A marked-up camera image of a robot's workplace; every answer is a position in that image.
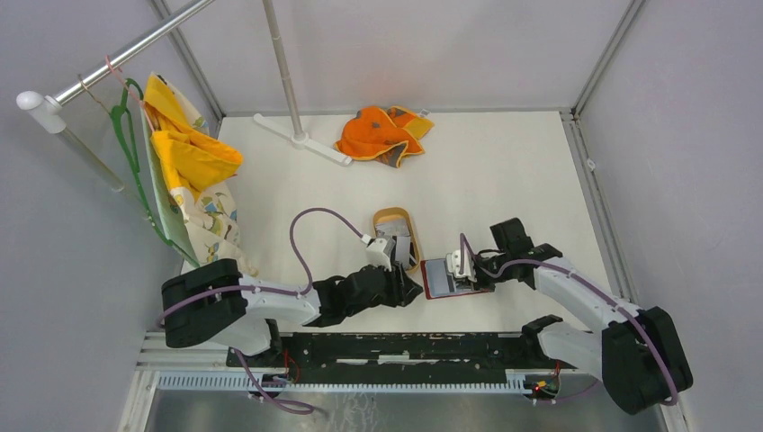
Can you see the green clothes hanger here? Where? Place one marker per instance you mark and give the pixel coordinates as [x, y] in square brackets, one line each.
[165, 218]

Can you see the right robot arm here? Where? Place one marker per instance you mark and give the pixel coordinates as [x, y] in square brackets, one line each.
[635, 353]

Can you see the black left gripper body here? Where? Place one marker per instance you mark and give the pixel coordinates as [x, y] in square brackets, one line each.
[392, 293]

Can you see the orange yellow cloth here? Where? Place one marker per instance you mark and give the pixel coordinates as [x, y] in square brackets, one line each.
[386, 135]

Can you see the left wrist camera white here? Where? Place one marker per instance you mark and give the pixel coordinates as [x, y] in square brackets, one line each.
[379, 251]

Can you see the yellow patterned hanging cloth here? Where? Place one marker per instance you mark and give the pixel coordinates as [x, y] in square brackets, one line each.
[194, 168]

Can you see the metal hanging rail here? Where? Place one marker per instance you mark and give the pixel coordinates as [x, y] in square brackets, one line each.
[46, 109]

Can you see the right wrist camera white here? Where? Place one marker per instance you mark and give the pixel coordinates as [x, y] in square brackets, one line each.
[459, 266]

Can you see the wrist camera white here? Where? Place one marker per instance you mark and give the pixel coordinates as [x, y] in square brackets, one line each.
[459, 266]
[379, 251]

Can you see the vertical metal pole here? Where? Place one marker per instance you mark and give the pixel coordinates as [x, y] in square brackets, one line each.
[282, 64]

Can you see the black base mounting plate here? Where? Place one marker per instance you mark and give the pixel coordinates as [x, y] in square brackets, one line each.
[402, 358]

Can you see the white card black stripe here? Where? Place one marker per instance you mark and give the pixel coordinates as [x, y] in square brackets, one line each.
[441, 279]

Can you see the red leather card holder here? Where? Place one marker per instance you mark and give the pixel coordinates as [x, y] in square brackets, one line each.
[438, 280]

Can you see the white rack stand base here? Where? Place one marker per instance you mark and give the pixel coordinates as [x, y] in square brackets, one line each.
[302, 141]

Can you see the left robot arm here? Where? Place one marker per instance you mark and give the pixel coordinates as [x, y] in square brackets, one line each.
[216, 303]

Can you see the silver VIP card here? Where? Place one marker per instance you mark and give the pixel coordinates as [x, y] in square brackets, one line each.
[396, 227]

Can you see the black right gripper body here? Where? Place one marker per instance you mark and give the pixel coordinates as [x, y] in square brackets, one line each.
[490, 265]

